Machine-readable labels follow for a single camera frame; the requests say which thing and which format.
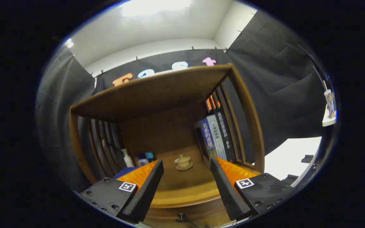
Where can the white box cabinet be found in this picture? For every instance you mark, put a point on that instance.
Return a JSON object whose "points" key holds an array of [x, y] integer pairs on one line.
{"points": [[290, 150]]}

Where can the black spine book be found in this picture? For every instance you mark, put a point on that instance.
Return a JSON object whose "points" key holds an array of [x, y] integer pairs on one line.
{"points": [[225, 133]]}

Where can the blue folded towel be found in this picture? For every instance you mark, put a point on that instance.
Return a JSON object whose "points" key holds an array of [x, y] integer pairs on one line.
{"points": [[124, 173]]}

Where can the black backdrop cloth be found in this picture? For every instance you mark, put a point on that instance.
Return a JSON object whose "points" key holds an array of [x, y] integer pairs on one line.
{"points": [[280, 79]]}

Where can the beige lidded teacup with saucer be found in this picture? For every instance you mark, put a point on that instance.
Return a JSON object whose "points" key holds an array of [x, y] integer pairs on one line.
{"points": [[183, 162]]}

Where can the small white bottle blue cap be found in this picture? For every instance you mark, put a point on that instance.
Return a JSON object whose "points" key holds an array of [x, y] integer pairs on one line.
{"points": [[143, 161]]}

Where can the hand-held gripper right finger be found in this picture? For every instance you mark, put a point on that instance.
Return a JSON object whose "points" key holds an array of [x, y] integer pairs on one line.
{"points": [[225, 186]]}

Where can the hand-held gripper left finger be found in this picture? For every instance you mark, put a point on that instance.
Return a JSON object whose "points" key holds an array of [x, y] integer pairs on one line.
{"points": [[147, 190]]}

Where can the small black block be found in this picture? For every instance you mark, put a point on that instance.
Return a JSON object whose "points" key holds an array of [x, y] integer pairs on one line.
{"points": [[307, 158]]}

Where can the wooden countertop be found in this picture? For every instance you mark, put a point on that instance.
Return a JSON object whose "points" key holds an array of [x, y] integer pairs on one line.
{"points": [[182, 183]]}

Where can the wooden cabinet with slatted sides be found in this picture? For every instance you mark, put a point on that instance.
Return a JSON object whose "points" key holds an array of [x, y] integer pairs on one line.
{"points": [[169, 91]]}

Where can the patterned paper cup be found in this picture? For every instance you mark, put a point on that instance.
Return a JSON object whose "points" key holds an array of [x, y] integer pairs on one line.
{"points": [[329, 101]]}

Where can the teal cylindrical bottle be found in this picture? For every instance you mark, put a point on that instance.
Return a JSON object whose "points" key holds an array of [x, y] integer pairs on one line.
{"points": [[150, 155]]}

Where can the white pump bottle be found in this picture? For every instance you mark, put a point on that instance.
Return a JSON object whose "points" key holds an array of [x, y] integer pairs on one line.
{"points": [[127, 159]]}

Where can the white side shelf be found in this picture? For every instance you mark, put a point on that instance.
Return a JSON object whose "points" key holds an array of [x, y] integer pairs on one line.
{"points": [[328, 121]]}

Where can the pale grey spine book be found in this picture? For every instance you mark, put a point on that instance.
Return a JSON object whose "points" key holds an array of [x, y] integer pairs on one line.
{"points": [[218, 136]]}

